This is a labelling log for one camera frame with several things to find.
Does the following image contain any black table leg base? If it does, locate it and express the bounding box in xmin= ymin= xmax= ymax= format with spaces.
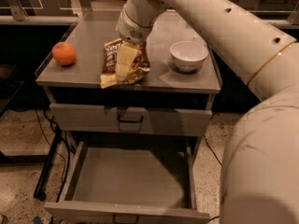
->
xmin=34 ymin=126 xmax=62 ymax=202

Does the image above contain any white bowl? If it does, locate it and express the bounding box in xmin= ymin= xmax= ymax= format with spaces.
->
xmin=170 ymin=41 xmax=208 ymax=73

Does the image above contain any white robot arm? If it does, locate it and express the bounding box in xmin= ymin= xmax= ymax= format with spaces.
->
xmin=118 ymin=0 xmax=299 ymax=224

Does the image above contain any orange fruit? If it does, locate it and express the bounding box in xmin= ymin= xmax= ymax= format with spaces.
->
xmin=51 ymin=42 xmax=77 ymax=66

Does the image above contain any black middle drawer handle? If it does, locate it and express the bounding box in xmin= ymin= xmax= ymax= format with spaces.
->
xmin=112 ymin=215 xmax=139 ymax=224

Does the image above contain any closed top drawer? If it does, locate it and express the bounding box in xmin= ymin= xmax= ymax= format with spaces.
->
xmin=50 ymin=104 xmax=212 ymax=136

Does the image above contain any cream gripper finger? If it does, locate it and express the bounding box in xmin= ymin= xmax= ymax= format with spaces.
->
xmin=115 ymin=42 xmax=138 ymax=81

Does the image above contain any open middle drawer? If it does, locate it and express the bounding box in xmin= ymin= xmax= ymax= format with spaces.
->
xmin=45 ymin=143 xmax=209 ymax=224

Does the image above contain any brown sea salt chip bag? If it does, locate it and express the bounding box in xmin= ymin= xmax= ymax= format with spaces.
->
xmin=100 ymin=38 xmax=150 ymax=89

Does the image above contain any grey drawer cabinet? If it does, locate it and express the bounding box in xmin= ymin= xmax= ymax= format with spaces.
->
xmin=35 ymin=9 xmax=223 ymax=163

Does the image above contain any black top drawer handle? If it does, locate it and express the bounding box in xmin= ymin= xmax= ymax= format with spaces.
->
xmin=117 ymin=115 xmax=144 ymax=124

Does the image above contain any black drawer handle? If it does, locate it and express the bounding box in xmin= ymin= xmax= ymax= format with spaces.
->
xmin=117 ymin=115 xmax=144 ymax=124
xmin=112 ymin=215 xmax=139 ymax=224

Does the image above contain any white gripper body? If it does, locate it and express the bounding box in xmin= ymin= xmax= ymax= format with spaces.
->
xmin=117 ymin=9 xmax=152 ymax=45

